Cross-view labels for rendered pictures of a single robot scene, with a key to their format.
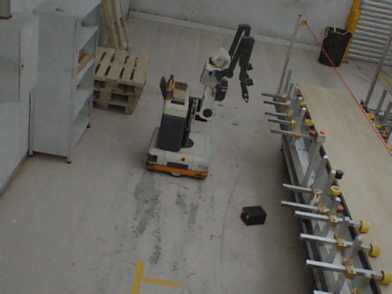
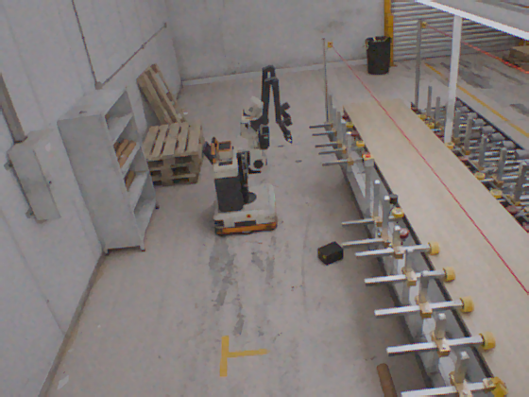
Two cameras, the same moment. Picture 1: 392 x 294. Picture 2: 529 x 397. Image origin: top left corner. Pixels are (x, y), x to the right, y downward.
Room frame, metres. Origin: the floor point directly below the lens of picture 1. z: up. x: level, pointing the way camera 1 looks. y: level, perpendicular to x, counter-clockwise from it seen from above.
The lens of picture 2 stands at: (0.63, -0.43, 2.70)
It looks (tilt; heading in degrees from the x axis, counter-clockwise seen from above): 30 degrees down; 6
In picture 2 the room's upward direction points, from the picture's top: 8 degrees counter-clockwise
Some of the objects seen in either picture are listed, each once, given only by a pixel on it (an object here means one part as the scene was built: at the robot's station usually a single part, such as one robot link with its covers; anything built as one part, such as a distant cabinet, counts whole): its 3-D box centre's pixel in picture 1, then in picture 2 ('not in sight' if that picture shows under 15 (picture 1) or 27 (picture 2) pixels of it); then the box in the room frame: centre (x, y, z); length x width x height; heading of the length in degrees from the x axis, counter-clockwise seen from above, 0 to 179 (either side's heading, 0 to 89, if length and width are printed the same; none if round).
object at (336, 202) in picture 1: (327, 225); (395, 257); (2.83, -1.03, 0.87); 0.04 x 0.04 x 0.48; 3
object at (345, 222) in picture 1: (335, 246); (406, 281); (2.58, -1.05, 0.88); 0.04 x 0.04 x 0.48; 3
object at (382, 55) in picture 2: (333, 46); (378, 55); (10.08, -2.44, 0.36); 0.59 x 0.58 x 0.73; 3
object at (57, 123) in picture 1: (65, 76); (115, 170); (4.72, 1.47, 0.78); 0.90 x 0.45 x 1.55; 3
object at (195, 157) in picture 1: (179, 151); (245, 207); (4.74, 0.14, 0.16); 0.67 x 0.64 x 0.25; 93
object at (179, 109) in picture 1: (177, 115); (230, 174); (4.74, 0.23, 0.59); 0.55 x 0.34 x 0.83; 3
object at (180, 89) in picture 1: (179, 90); (225, 150); (4.74, 0.25, 0.87); 0.23 x 0.15 x 0.11; 3
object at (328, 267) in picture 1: (346, 269); (421, 308); (2.29, -1.05, 0.95); 0.50 x 0.04 x 0.04; 93
